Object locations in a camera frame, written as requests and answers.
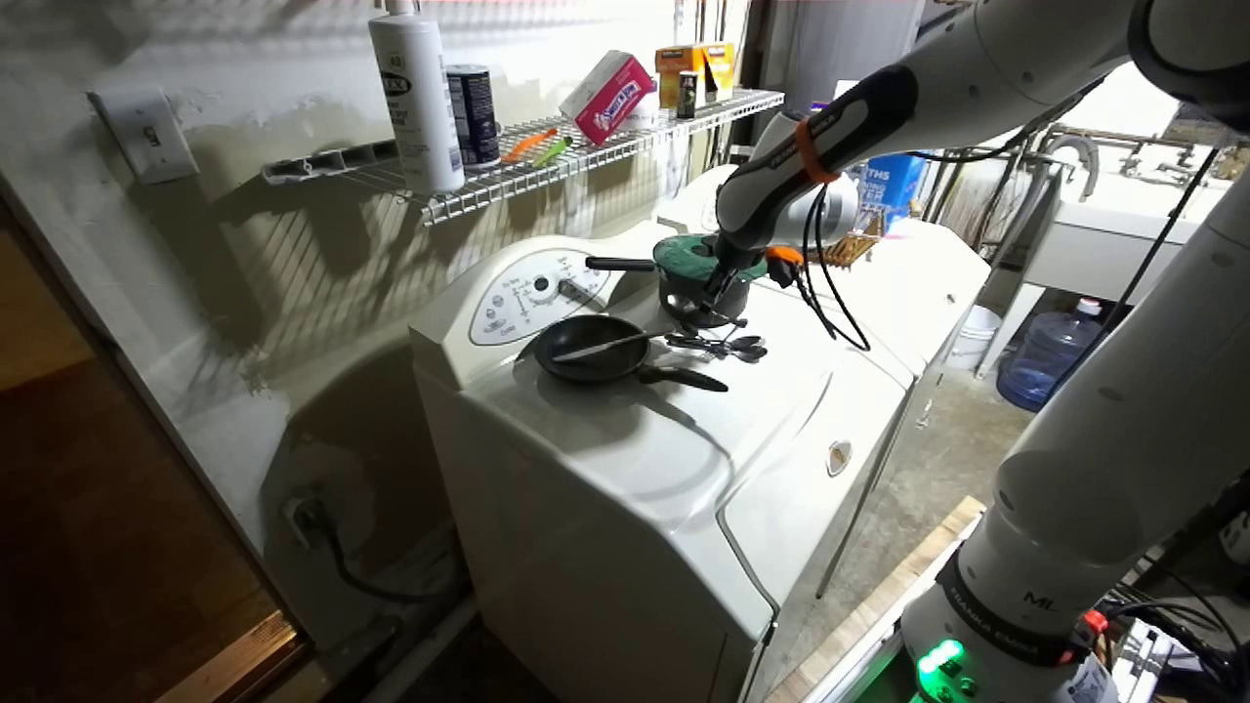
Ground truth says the white wire shelf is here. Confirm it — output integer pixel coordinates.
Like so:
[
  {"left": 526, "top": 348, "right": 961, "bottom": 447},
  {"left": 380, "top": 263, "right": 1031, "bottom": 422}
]
[{"left": 257, "top": 91, "right": 780, "bottom": 225}]

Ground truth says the blue water jug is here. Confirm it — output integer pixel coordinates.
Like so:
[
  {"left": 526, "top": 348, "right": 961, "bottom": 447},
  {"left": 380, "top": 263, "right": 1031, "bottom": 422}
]
[{"left": 998, "top": 296, "right": 1103, "bottom": 409}]

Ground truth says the white washing machine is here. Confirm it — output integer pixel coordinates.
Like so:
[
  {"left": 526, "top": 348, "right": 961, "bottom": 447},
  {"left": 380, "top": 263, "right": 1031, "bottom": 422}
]
[{"left": 412, "top": 236, "right": 909, "bottom": 703}]

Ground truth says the black frying pan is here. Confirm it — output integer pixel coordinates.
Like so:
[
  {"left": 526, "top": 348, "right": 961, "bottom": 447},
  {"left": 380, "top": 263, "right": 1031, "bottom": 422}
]
[{"left": 526, "top": 318, "right": 720, "bottom": 391}]

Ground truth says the black cable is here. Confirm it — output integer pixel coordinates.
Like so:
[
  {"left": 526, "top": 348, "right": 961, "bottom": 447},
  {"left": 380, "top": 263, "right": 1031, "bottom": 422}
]
[{"left": 788, "top": 180, "right": 875, "bottom": 356}]

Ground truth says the red pink box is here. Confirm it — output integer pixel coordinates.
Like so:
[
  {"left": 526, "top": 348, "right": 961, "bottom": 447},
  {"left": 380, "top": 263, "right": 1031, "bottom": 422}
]
[{"left": 559, "top": 52, "right": 655, "bottom": 145}]

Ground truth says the white spray bottle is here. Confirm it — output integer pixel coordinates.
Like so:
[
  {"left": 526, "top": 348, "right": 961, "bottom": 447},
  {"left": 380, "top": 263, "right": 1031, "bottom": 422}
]
[{"left": 369, "top": 0, "right": 465, "bottom": 196}]

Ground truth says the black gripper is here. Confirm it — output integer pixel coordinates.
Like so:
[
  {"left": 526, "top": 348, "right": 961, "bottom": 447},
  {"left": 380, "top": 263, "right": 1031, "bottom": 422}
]
[{"left": 655, "top": 236, "right": 766, "bottom": 328}]

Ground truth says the dark can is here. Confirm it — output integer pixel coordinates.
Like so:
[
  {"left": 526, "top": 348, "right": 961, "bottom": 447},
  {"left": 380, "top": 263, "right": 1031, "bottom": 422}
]
[{"left": 449, "top": 67, "right": 499, "bottom": 167}]

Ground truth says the green lidded pot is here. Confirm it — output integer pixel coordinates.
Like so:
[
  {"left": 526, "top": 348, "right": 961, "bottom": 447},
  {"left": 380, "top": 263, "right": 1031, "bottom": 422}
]
[{"left": 584, "top": 231, "right": 775, "bottom": 307}]

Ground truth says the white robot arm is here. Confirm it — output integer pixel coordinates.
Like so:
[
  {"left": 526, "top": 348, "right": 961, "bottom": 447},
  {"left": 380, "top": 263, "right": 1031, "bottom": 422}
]
[{"left": 701, "top": 0, "right": 1250, "bottom": 703}]

